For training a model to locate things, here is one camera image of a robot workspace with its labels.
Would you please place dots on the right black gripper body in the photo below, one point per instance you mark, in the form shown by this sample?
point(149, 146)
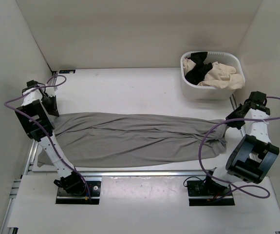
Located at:
point(235, 114)

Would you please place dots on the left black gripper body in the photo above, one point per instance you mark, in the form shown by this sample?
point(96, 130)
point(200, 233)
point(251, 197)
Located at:
point(49, 104)

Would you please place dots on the grey trousers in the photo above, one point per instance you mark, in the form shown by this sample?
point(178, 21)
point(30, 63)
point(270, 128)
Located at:
point(104, 140)

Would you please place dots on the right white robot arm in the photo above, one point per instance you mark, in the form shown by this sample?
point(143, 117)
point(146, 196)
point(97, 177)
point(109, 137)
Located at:
point(255, 154)

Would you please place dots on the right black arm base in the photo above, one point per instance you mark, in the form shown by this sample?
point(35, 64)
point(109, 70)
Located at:
point(206, 192)

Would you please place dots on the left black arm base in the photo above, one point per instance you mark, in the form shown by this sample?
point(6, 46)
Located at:
point(81, 195)

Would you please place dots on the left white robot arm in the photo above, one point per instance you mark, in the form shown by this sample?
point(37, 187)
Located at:
point(39, 103)

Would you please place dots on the beige trousers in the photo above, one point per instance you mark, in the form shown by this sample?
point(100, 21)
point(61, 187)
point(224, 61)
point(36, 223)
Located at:
point(222, 76)

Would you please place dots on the black trousers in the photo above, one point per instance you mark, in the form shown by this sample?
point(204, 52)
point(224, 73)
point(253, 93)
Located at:
point(194, 67)

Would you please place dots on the blue label sticker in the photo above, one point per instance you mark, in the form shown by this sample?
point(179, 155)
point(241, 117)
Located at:
point(67, 71)

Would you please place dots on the white laundry basket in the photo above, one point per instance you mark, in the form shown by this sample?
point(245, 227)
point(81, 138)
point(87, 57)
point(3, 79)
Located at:
point(192, 92)

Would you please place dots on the left aluminium rail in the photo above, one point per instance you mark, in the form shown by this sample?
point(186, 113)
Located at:
point(31, 164)

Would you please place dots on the front aluminium rail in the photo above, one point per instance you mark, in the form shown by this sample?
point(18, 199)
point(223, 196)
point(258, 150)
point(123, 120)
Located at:
point(143, 173)

